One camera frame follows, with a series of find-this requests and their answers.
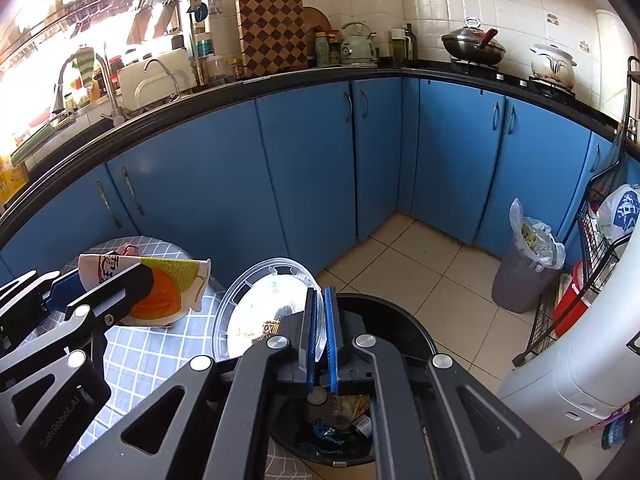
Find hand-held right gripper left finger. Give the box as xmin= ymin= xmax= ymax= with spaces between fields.
xmin=60 ymin=287 xmax=327 ymax=480

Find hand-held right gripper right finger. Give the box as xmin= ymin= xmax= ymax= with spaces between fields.
xmin=322 ymin=286 xmax=583 ymax=480

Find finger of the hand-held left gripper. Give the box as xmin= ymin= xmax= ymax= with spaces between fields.
xmin=0 ymin=261 xmax=155 ymax=390
xmin=0 ymin=270 xmax=84 ymax=347

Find clear plastic lid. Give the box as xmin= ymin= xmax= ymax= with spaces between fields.
xmin=212 ymin=258 xmax=322 ymax=361

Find black trash bin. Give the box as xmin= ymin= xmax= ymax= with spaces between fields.
xmin=267 ymin=292 xmax=438 ymax=463

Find yellow wrapper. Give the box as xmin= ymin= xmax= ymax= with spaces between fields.
xmin=332 ymin=395 xmax=371 ymax=418

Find teal foil wrapper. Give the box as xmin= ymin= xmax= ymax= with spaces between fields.
xmin=307 ymin=419 xmax=351 ymax=453

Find grey trash can with liner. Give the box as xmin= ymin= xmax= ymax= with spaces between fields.
xmin=491 ymin=198 xmax=567 ymax=315

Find green drainer tray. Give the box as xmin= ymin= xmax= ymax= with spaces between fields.
xmin=10 ymin=115 xmax=76 ymax=166

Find blue kitchen base cabinets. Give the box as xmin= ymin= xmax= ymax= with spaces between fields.
xmin=0 ymin=67 xmax=640 ymax=306

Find tall steel faucet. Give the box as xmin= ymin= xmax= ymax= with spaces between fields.
xmin=52 ymin=55 xmax=123 ymax=126

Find white plastic board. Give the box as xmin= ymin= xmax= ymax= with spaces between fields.
xmin=118 ymin=49 xmax=197 ymax=111

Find small steel faucet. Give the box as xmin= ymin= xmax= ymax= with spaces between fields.
xmin=143 ymin=58 xmax=181 ymax=103

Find green striped cloth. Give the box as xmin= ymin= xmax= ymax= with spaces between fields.
xmin=74 ymin=46 xmax=97 ymax=92

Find red plastic container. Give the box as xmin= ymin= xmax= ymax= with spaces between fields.
xmin=552 ymin=260 xmax=598 ymax=338

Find black kitchen countertop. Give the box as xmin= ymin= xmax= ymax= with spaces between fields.
xmin=0 ymin=62 xmax=626 ymax=246

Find white round appliance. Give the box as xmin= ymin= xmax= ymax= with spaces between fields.
xmin=497 ymin=240 xmax=640 ymax=433

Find green glass jar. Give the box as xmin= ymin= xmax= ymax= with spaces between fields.
xmin=314 ymin=31 xmax=342 ymax=67

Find pale green kettle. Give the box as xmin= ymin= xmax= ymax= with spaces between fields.
xmin=340 ymin=21 xmax=378 ymax=66

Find checkered wooden cutting board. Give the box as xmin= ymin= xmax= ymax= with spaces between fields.
xmin=236 ymin=0 xmax=308 ymax=77

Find round wooden board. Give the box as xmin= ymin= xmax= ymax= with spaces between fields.
xmin=302 ymin=6 xmax=332 ymax=36

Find white blue plastic bag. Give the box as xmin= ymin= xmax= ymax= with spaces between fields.
xmin=597 ymin=183 xmax=640 ymax=241

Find wok with lid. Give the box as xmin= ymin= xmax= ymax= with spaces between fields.
xmin=441 ymin=16 xmax=507 ymax=66

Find black gas stove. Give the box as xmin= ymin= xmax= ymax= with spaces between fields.
xmin=450 ymin=57 xmax=576 ymax=98

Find white ceramic pot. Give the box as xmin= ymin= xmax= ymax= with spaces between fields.
xmin=530 ymin=43 xmax=577 ymax=86

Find black wire rack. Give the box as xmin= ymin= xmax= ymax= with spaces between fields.
xmin=512 ymin=55 xmax=640 ymax=366

